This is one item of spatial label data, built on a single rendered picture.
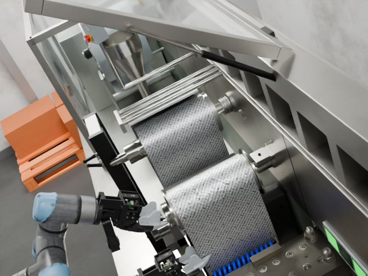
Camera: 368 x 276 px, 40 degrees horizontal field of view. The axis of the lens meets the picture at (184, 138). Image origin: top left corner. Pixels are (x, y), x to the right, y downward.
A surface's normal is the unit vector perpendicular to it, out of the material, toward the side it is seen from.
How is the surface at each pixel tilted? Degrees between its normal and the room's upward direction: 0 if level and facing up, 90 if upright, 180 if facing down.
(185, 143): 92
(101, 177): 0
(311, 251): 0
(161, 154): 92
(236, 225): 90
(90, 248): 0
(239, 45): 90
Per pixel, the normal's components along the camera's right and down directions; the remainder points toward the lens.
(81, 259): -0.35, -0.76
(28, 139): 0.41, 0.40
